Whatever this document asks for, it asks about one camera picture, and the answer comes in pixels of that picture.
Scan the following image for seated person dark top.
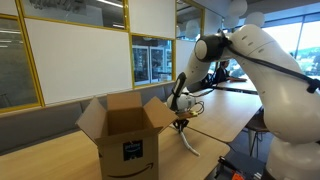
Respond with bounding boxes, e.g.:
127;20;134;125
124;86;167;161
213;59;235;85

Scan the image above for white rope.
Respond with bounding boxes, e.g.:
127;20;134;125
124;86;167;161
178;130;201;157

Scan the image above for thin black camera cable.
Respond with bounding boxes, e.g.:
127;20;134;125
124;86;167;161
189;99;206;116

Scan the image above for white globe pendant lamp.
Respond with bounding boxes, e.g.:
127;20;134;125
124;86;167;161
184;18;201;40
244;11;266;29
228;0;249;18

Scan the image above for brown chair metal legs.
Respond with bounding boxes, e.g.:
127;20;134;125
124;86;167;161
244;106;272;158

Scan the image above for large yellow framed window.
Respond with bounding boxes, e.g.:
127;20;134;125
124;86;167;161
0;13;46;115

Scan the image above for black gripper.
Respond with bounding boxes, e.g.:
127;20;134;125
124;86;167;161
173;118;190;135

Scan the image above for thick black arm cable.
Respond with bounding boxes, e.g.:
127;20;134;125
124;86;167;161
218;30;320;95

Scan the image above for gold wrist camera mount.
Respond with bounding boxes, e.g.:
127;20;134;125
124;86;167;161
175;110;200;121

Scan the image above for grey bench seat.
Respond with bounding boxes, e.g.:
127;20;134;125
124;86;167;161
0;81;178;156

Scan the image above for black backpack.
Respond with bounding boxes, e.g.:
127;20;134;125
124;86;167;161
199;73;216;90

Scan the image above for brown cardboard box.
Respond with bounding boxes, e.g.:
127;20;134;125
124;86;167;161
75;91;179;180

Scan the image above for black orange equipment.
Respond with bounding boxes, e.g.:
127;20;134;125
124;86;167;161
204;149;268;180

